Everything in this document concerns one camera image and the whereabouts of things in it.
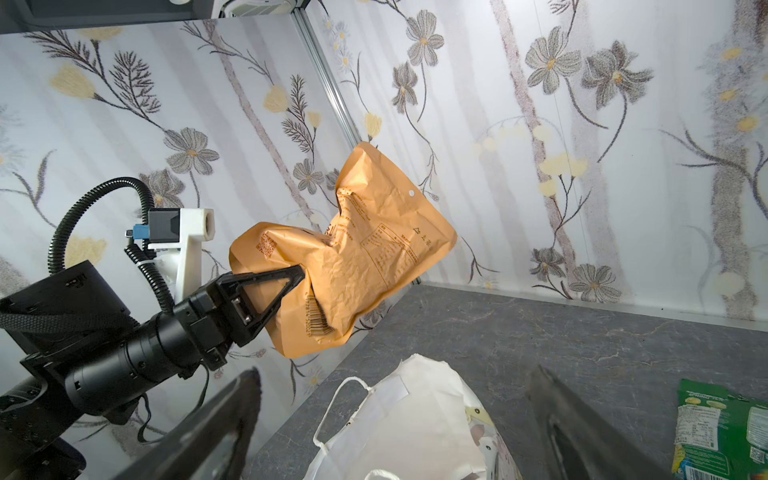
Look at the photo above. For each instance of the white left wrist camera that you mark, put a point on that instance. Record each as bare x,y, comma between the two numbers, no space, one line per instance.
177,236

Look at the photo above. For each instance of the brown snack packet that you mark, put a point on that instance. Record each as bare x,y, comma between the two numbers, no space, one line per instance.
385,234

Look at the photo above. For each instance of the green snack packet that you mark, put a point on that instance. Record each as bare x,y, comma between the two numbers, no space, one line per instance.
719,435

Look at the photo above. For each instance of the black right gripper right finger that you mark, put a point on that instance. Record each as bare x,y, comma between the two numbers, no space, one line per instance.
578,443

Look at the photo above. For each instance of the cartoon animal paper bag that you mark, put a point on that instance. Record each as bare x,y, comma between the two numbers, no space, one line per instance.
422,421

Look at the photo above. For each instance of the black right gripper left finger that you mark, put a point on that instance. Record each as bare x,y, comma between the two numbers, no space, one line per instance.
213,442

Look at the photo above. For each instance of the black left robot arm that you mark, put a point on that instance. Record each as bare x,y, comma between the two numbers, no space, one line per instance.
86,355

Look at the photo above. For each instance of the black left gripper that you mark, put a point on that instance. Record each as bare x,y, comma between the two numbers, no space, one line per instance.
233,310

